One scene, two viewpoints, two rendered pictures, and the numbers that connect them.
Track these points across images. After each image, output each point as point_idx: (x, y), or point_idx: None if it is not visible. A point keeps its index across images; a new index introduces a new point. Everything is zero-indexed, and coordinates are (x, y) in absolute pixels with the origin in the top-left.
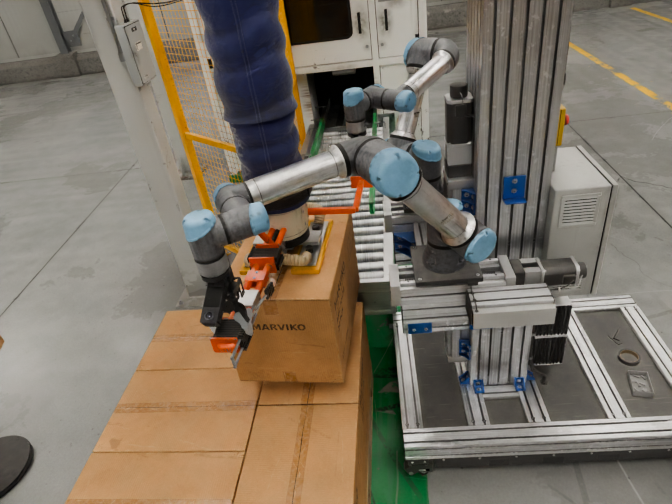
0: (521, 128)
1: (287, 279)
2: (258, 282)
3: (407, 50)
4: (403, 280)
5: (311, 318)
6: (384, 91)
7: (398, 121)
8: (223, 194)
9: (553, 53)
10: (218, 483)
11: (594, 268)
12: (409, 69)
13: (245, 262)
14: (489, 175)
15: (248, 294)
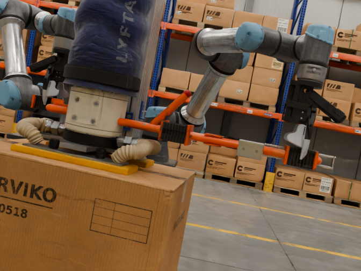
0: (149, 69)
1: (154, 170)
2: (224, 138)
3: (6, 2)
4: None
5: (188, 199)
6: None
7: (16, 63)
8: (267, 27)
9: (158, 28)
10: None
11: None
12: (12, 19)
13: (142, 150)
14: (140, 98)
15: (247, 140)
